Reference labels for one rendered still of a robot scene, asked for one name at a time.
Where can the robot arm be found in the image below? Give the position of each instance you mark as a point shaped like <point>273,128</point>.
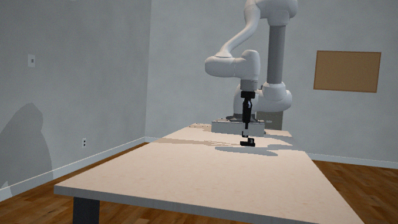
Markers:
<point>273,97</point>

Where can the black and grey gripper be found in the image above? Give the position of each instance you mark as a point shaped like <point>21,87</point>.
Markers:
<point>246,111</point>

